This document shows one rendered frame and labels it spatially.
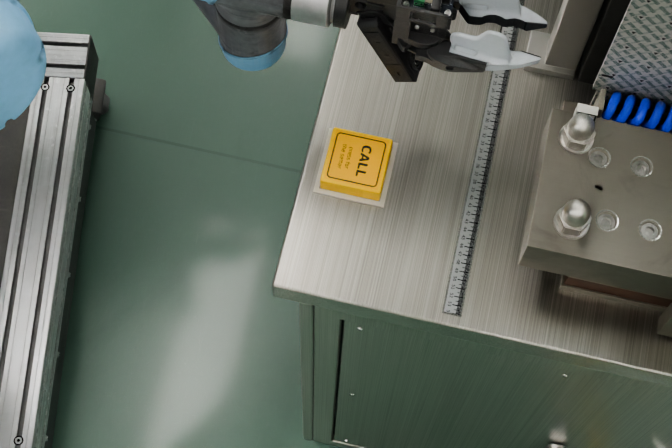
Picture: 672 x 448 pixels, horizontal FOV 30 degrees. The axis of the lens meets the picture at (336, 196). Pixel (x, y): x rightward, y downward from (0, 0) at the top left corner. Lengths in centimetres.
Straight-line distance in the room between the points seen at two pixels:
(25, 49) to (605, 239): 60
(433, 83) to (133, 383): 102
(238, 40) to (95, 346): 108
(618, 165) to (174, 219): 123
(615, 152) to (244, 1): 41
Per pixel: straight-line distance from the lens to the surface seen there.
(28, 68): 109
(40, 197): 220
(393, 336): 147
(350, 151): 142
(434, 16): 125
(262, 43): 137
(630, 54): 131
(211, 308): 233
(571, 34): 144
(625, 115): 135
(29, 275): 215
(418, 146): 145
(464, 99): 149
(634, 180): 133
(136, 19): 259
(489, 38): 126
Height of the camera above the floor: 222
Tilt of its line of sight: 68 degrees down
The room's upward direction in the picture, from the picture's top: 3 degrees clockwise
